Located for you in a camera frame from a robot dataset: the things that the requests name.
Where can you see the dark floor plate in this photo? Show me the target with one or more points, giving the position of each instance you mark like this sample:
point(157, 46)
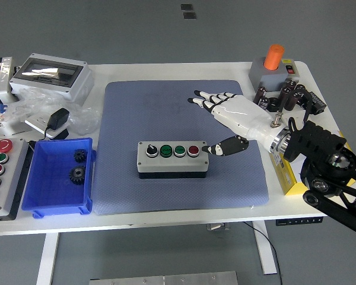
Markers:
point(187, 7)
point(189, 15)

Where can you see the orange cylinder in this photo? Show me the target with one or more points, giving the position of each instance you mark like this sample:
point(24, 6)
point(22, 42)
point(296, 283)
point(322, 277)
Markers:
point(273, 58)

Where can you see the blue plastic bin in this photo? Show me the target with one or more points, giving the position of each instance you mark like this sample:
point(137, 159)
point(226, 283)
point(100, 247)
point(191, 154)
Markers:
point(50, 190)

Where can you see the white breaker with blue lever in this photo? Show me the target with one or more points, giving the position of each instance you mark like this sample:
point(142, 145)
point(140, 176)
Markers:
point(6, 124)

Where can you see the yellow and white cardboard box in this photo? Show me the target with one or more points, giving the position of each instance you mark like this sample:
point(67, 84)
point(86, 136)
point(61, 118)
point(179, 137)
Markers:
point(284, 178)

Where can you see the grey-blue textured mat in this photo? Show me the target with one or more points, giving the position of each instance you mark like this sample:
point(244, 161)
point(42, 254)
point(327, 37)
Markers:
point(154, 112)

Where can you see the grey metal plate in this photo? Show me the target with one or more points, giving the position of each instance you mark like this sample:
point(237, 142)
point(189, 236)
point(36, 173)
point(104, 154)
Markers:
point(166, 279)

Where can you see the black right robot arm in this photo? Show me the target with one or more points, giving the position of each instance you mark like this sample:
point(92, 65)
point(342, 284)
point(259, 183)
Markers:
point(317, 142)

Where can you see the metal bracket under table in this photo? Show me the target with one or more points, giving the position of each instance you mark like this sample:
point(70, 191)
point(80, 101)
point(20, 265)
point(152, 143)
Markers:
point(218, 227)

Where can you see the black and white device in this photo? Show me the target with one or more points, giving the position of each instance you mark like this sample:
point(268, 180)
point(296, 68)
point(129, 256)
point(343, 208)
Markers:
point(4, 77)

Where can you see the black power adapter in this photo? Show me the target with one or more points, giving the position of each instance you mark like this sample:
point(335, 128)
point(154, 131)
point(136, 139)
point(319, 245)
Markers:
point(57, 118)

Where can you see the black table control panel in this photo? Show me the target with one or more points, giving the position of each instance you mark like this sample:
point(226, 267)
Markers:
point(293, 222)

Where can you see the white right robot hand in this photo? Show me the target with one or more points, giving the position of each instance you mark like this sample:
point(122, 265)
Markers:
point(243, 115)

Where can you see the black capacitor with silver top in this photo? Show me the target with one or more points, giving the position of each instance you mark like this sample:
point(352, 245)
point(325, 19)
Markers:
point(264, 104)

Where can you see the grey switch box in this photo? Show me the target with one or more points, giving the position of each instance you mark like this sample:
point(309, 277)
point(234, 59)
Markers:
point(268, 78)

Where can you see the clear plastic bag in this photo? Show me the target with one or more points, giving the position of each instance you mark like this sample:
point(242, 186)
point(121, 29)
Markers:
point(83, 120)

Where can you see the grey four-button control box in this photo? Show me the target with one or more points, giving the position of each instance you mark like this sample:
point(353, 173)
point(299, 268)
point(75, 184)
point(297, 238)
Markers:
point(172, 166)

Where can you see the grey five-button control box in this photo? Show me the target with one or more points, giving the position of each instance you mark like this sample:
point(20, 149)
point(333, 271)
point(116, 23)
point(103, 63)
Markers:
point(9, 178)

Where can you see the white table leg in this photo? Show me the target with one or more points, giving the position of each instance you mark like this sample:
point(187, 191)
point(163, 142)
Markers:
point(265, 255)
point(47, 258)

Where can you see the white wall socket panel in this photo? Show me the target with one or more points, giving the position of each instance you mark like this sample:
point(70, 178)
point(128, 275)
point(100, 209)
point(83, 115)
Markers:
point(35, 123)

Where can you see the small black bevel gear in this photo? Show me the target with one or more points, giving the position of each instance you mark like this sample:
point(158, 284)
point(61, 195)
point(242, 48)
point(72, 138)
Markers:
point(80, 155)

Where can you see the grey enclosure with clear lid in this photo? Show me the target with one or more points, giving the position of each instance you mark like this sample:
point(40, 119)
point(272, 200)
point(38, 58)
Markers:
point(74, 86)

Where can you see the large black bevel gear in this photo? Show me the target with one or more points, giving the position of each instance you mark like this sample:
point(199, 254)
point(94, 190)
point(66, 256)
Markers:
point(77, 175)

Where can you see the black module with green terminal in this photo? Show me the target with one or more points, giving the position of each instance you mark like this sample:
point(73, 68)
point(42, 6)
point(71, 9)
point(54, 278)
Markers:
point(317, 102)

